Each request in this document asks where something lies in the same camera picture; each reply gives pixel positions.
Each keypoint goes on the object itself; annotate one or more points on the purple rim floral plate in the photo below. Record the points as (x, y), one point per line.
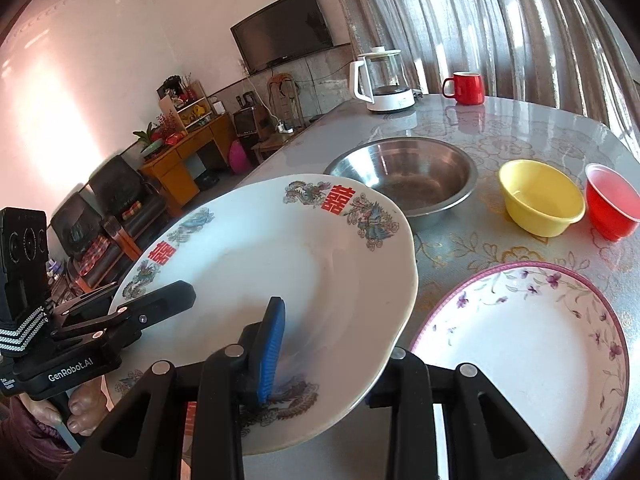
(525, 360)

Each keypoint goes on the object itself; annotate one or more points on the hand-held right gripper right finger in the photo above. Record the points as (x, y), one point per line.
(402, 377)

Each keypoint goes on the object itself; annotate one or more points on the small black monitor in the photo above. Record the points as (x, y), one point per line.
(246, 121)

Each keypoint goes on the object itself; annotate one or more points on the yellow plastic bowl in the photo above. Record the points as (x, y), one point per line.
(540, 195)

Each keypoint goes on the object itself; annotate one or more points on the white phoenix print plate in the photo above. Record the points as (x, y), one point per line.
(275, 260)

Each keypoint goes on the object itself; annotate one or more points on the white power strip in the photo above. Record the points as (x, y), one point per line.
(285, 128)

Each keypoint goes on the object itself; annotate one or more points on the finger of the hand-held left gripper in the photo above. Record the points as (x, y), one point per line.
(150, 307)
(85, 302)

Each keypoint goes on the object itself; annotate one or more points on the floral lace tablecloth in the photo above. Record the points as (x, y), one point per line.
(450, 250)

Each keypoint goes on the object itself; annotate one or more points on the stainless steel bowl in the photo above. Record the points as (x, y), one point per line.
(415, 170)

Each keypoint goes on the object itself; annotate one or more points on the red mug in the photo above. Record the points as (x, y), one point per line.
(469, 89)

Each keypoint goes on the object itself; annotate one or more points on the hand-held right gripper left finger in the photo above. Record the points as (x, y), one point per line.
(271, 350)

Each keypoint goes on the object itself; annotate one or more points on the pink bag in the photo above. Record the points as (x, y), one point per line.
(240, 157)

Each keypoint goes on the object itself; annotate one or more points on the black wooden armchair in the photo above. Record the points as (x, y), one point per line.
(120, 185)
(75, 220)

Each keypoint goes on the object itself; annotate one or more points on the small wooden shelf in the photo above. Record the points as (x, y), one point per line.
(192, 105)

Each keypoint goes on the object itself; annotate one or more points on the orange wooden desk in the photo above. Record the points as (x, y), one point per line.
(195, 140)

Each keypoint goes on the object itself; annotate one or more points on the red plastic bowl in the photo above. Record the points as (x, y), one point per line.
(615, 205)

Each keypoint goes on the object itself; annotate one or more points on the person's left hand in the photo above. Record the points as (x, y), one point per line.
(87, 405)

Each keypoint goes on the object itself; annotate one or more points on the grey sheer curtain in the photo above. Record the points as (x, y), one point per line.
(500, 20)

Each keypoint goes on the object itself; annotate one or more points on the brown wooden chair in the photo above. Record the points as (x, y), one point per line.
(272, 142)

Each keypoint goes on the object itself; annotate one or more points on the black flat television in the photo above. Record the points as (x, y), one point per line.
(280, 30)

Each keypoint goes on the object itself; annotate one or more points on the white glass electric kettle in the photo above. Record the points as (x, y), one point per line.
(390, 102)

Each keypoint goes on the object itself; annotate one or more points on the green potted plant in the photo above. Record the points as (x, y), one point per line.
(147, 142)

